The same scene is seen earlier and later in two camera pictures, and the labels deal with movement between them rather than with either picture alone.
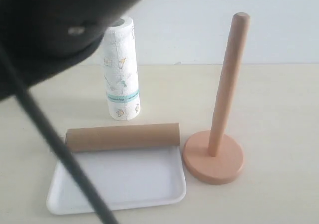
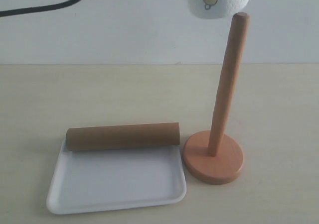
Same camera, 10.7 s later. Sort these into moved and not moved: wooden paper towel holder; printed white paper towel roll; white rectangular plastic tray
Moved: printed white paper towel roll
Not moved: white rectangular plastic tray; wooden paper towel holder
